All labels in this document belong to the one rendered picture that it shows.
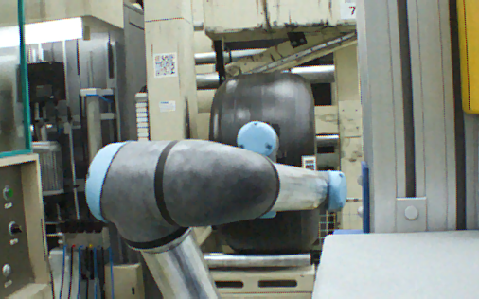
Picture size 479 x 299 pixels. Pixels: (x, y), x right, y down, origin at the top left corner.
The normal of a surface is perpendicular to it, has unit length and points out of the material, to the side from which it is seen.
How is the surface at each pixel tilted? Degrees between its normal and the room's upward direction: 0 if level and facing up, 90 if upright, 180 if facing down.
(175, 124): 90
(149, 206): 113
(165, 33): 90
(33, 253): 90
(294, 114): 58
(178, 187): 89
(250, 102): 49
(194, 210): 118
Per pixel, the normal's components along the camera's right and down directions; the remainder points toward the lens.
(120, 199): -0.41, 0.32
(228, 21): -0.14, 0.07
